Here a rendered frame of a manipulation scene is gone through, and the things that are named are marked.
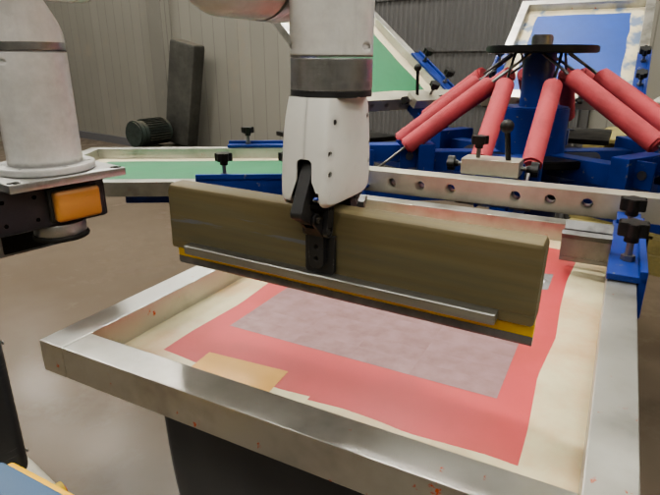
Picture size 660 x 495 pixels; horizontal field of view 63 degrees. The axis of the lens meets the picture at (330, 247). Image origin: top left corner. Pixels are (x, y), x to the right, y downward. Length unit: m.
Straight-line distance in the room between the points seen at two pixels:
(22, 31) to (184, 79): 6.39
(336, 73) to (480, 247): 0.19
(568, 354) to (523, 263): 0.25
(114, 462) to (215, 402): 1.58
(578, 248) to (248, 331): 0.53
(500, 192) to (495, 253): 0.71
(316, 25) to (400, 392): 0.36
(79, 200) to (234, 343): 0.30
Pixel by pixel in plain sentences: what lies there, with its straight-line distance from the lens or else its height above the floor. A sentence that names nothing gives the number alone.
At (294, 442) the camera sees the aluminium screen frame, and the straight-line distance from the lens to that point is 0.48.
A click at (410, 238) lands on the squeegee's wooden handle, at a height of 1.13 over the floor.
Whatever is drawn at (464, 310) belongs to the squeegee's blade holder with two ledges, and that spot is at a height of 1.08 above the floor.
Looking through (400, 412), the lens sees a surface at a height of 0.96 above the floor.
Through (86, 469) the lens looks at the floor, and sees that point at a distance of 2.09.
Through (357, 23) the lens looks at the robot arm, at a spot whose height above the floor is 1.31.
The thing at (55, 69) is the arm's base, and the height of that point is 1.27.
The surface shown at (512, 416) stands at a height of 0.96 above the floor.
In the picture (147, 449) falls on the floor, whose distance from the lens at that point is 2.10.
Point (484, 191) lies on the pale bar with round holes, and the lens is 1.18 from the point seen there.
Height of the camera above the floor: 1.28
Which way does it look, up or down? 19 degrees down
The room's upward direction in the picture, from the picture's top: straight up
